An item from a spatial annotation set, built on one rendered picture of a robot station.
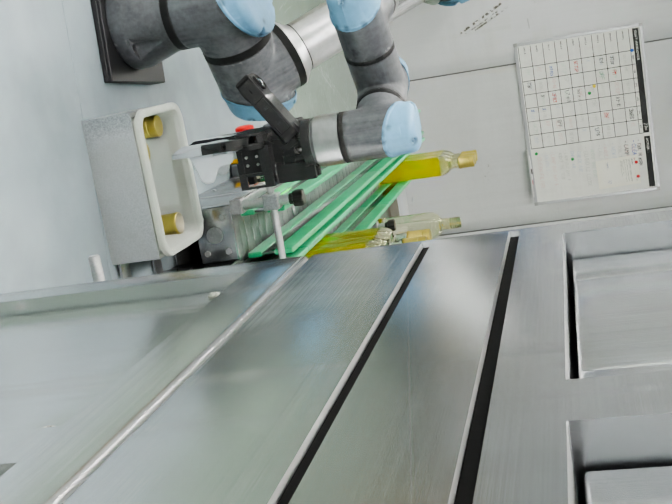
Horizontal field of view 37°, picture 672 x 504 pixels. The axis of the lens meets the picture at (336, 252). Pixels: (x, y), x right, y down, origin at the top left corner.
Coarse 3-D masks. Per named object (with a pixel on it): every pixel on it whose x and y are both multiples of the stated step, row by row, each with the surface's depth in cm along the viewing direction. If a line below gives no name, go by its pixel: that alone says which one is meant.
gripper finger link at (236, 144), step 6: (240, 138) 146; (246, 138) 144; (252, 138) 146; (210, 144) 145; (216, 144) 145; (222, 144) 145; (228, 144) 145; (234, 144) 145; (240, 144) 145; (246, 144) 145; (204, 150) 146; (210, 150) 146; (216, 150) 146; (222, 150) 145; (228, 150) 145; (234, 150) 145
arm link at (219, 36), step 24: (168, 0) 155; (192, 0) 154; (216, 0) 152; (240, 0) 152; (264, 0) 158; (192, 24) 155; (216, 24) 154; (240, 24) 154; (264, 24) 157; (216, 48) 158; (240, 48) 158
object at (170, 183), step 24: (168, 120) 162; (144, 144) 147; (168, 144) 162; (144, 168) 147; (168, 168) 163; (192, 168) 164; (168, 192) 164; (192, 192) 164; (192, 216) 165; (168, 240) 158; (192, 240) 160
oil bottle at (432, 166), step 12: (432, 156) 291; (444, 156) 289; (468, 156) 288; (396, 168) 291; (408, 168) 290; (420, 168) 289; (432, 168) 289; (444, 168) 288; (384, 180) 292; (396, 180) 292; (408, 180) 291
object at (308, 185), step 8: (328, 168) 210; (336, 168) 208; (320, 176) 198; (328, 176) 200; (288, 184) 195; (296, 184) 195; (304, 184) 190; (312, 184) 188; (280, 192) 186; (288, 192) 185; (304, 192) 182; (256, 208) 171; (280, 208) 169
